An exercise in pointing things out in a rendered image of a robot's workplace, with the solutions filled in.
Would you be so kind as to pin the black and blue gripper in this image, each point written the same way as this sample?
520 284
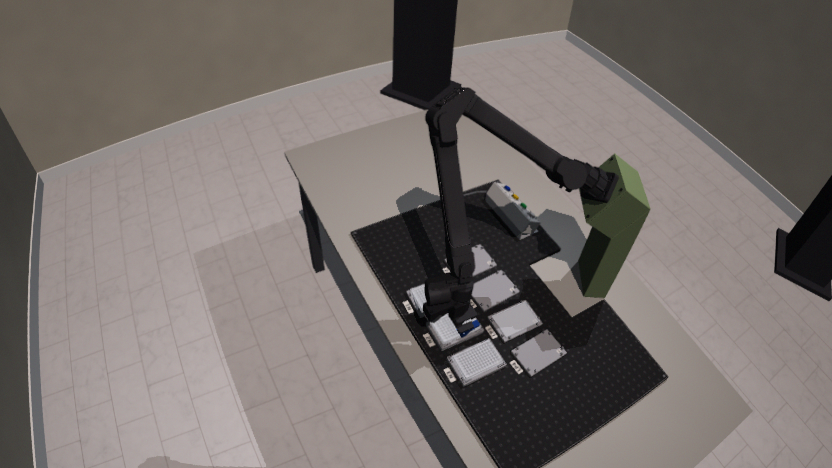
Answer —
470 313

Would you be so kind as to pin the white operator button panel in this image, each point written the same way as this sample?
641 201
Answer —
511 210

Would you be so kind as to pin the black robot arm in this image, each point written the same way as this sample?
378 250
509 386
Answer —
597 185

